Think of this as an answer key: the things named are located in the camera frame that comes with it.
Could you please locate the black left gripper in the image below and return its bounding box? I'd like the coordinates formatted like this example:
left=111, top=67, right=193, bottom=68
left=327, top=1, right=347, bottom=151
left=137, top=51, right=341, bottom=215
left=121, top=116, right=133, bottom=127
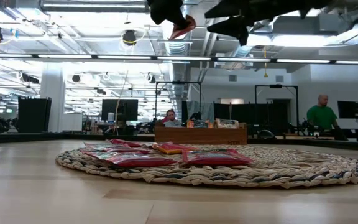
left=147, top=0, right=191, bottom=29

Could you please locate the black frame stand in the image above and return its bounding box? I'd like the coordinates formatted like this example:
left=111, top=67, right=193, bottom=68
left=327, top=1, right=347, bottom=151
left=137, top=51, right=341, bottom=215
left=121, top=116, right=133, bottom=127
left=254, top=83, right=300, bottom=128
left=155, top=80, right=203, bottom=125

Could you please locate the long ceiling light strip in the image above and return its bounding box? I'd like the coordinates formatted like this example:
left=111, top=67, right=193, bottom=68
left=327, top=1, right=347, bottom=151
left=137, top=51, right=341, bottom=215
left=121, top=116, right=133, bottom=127
left=0, top=53, right=358, bottom=65

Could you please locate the round woven placemat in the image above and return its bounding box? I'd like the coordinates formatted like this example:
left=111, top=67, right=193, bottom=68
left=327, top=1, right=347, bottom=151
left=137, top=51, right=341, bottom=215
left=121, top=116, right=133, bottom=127
left=55, top=142, right=358, bottom=189

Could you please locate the black computer monitor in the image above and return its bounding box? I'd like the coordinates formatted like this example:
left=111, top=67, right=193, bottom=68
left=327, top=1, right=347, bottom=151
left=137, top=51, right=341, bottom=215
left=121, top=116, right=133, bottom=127
left=101, top=98, right=139, bottom=122
left=337, top=100, right=358, bottom=119

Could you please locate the white square column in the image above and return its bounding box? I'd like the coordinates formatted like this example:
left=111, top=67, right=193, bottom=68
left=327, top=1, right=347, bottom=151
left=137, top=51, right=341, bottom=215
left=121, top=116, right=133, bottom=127
left=40, top=63, right=67, bottom=134

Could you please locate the red tea bag packet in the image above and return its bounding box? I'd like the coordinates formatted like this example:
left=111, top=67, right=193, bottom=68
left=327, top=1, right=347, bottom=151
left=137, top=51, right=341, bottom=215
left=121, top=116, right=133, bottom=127
left=81, top=150, right=178, bottom=168
left=181, top=148, right=254, bottom=166
left=83, top=142, right=154, bottom=156
left=108, top=138, right=144, bottom=148

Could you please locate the beige tea bag packet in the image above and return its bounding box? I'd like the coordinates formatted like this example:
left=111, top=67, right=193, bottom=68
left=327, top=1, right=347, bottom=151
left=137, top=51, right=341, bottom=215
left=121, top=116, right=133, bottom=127
left=213, top=118, right=240, bottom=129

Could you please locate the yellow hanging cord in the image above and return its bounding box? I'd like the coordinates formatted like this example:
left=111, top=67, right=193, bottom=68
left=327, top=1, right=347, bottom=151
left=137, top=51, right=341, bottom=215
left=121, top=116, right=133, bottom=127
left=262, top=45, right=269, bottom=78

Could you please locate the person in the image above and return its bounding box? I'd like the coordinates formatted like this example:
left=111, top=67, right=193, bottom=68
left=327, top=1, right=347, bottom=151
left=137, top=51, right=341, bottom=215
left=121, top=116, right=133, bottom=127
left=163, top=108, right=182, bottom=128
left=306, top=94, right=347, bottom=141

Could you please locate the wooden compartment tray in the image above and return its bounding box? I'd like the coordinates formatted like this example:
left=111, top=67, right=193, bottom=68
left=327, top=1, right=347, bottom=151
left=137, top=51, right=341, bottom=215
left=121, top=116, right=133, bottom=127
left=154, top=123, right=248, bottom=146

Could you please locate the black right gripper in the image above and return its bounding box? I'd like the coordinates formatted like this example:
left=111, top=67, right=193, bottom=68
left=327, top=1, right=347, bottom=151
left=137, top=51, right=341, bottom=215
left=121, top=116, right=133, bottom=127
left=204, top=0, right=291, bottom=47

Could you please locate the black partition screen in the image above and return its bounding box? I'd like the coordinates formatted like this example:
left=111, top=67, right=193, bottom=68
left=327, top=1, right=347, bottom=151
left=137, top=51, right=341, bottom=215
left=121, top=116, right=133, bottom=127
left=213, top=98, right=291, bottom=131

